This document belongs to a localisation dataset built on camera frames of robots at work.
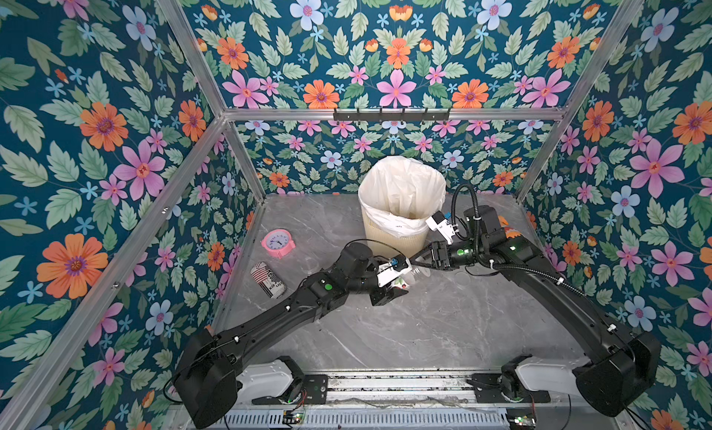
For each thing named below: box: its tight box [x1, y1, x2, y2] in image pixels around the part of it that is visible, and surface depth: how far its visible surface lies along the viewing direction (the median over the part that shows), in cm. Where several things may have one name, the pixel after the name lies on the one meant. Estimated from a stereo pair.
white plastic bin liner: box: [357, 155, 446, 238], surface depth 92 cm
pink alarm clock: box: [261, 228, 296, 260], surface depth 104 cm
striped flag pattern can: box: [250, 261, 287, 300], surface depth 95 cm
